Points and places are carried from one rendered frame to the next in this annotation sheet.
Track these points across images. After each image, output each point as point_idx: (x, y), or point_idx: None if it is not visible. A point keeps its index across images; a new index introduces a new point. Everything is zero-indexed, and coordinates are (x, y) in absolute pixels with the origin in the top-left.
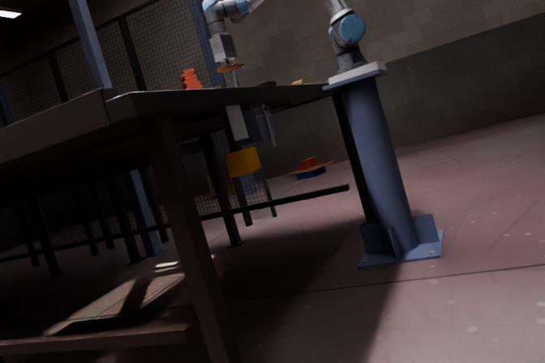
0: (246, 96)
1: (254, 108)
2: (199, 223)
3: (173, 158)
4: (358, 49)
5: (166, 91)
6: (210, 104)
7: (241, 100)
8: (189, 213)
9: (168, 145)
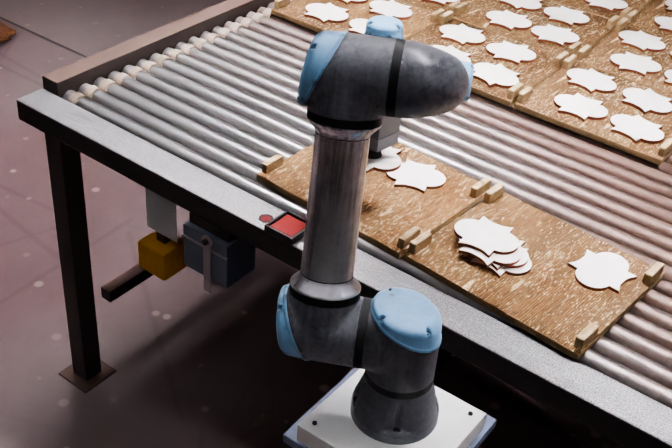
0: (187, 202)
1: (184, 224)
2: (68, 235)
3: (53, 172)
4: (369, 385)
5: (53, 119)
6: (109, 166)
7: (172, 199)
8: (58, 219)
9: (51, 160)
